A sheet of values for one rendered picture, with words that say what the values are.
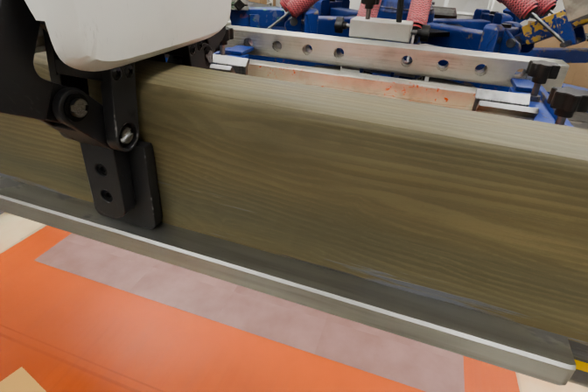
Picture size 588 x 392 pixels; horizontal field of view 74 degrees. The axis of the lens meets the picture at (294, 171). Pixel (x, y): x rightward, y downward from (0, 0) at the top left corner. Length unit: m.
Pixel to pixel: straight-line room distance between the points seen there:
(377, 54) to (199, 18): 0.68
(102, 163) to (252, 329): 0.18
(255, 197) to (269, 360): 0.16
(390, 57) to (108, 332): 0.68
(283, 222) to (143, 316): 0.19
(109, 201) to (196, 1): 0.09
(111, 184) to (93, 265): 0.21
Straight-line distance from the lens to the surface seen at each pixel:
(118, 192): 0.17
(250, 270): 0.16
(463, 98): 0.77
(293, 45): 0.87
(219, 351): 0.29
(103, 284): 0.35
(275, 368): 0.28
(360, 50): 0.84
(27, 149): 0.22
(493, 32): 1.22
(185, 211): 0.18
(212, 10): 0.18
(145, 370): 0.29
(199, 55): 0.19
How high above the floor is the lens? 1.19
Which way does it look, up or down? 29 degrees down
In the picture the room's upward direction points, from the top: 3 degrees clockwise
